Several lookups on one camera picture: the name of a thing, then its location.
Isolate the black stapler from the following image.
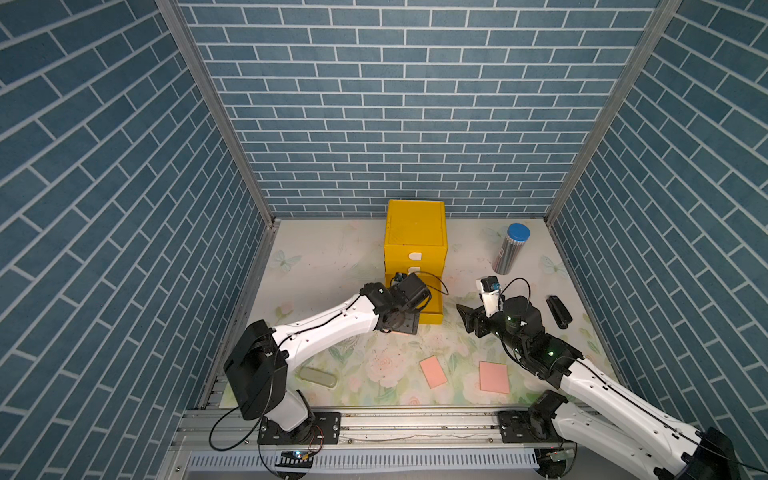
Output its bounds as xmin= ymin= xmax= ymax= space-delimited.
xmin=546 ymin=295 xmax=573 ymax=330

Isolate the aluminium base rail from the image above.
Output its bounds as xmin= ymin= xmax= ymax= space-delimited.
xmin=170 ymin=407 xmax=667 ymax=451

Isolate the blue-capped striped cylinder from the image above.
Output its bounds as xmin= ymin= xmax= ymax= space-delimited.
xmin=492 ymin=223 xmax=531 ymax=275

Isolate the translucent green eraser block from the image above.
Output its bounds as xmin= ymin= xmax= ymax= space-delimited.
xmin=298 ymin=367 xmax=337 ymax=389

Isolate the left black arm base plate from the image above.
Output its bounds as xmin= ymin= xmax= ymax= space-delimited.
xmin=258 ymin=411 xmax=342 ymax=446

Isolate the pink sticky note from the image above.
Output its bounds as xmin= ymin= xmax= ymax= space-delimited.
xmin=478 ymin=361 xmax=510 ymax=395
xmin=419 ymin=356 xmax=448 ymax=389

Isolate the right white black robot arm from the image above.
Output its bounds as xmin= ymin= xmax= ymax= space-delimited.
xmin=457 ymin=296 xmax=741 ymax=479

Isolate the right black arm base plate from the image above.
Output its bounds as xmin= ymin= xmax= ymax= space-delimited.
xmin=497 ymin=410 xmax=571 ymax=445

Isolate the yellow three-drawer cabinet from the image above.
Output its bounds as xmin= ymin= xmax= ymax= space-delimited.
xmin=383 ymin=200 xmax=448 ymax=325

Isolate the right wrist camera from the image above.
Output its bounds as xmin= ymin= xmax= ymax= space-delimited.
xmin=476 ymin=275 xmax=503 ymax=317

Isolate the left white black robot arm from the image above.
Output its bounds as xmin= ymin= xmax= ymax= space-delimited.
xmin=223 ymin=274 xmax=432 ymax=432

